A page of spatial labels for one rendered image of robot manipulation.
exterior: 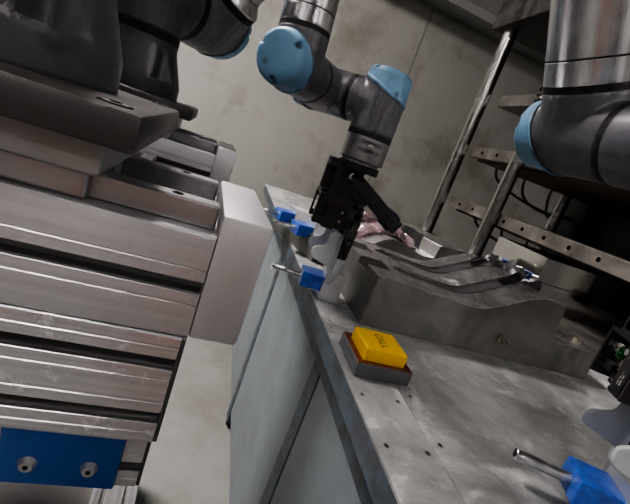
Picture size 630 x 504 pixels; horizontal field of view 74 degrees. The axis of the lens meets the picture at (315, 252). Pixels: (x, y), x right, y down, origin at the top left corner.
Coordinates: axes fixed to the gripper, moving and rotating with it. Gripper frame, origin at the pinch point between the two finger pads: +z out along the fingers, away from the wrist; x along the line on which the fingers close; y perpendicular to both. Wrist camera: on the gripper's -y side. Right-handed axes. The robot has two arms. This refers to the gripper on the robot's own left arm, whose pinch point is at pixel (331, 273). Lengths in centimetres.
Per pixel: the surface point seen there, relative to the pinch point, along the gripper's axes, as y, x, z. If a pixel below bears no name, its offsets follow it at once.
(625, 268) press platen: -83, -29, -17
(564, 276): -89, -55, -7
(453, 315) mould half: -21.6, 6.7, -1.2
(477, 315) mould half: -26.1, 6.2, -2.4
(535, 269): -79, -57, -6
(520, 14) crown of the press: -63, -117, -98
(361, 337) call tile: -2.1, 21.5, 1.0
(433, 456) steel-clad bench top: -8.4, 37.1, 4.6
